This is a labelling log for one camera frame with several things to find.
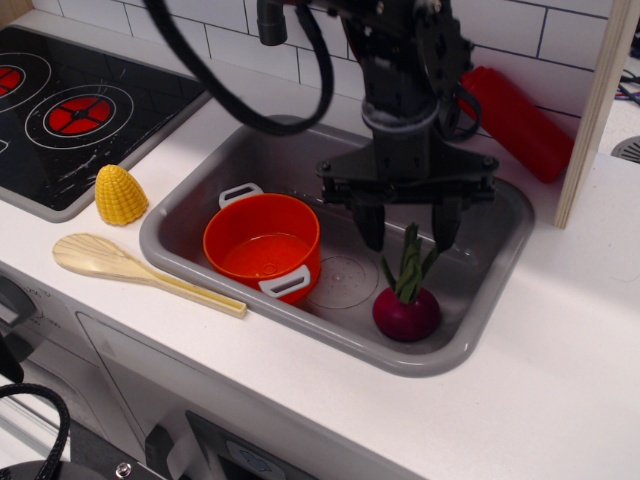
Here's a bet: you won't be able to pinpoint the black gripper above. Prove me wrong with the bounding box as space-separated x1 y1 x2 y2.
316 112 498 253

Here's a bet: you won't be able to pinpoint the purple toy beet green leaves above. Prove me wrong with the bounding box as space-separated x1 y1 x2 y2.
371 222 442 344

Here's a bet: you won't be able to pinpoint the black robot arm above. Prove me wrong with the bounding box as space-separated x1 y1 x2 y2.
316 1 498 252

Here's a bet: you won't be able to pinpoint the orange toy pot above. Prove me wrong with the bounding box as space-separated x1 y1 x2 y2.
202 183 321 304

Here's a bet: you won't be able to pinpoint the grey plastic sink basin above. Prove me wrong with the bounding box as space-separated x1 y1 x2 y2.
140 126 534 377

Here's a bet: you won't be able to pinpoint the red ketchup bottle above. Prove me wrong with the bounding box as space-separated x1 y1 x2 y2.
461 66 574 183

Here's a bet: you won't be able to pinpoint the metal drain grate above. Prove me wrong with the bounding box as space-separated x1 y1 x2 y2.
611 136 640 164

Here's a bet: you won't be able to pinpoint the wooden side panel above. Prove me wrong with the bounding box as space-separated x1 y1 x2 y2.
554 0 639 229

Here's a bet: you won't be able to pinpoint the yellow toy corn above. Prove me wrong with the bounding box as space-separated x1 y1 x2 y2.
95 165 149 226

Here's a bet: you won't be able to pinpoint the wooden spoon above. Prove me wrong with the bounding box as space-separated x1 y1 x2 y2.
52 233 248 318

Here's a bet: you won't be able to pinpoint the black toy stove top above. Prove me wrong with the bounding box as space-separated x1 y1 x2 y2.
1 26 209 223

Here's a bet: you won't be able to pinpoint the grey oven knob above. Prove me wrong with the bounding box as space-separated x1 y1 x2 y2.
0 277 37 328

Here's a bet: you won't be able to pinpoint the cables behind panel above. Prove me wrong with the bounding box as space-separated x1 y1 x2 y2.
616 68 640 107

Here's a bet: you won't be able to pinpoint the black braided cable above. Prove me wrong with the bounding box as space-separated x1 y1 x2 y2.
141 0 335 137

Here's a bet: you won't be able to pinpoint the black cable lower left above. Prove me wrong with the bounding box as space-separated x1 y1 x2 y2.
0 383 72 480

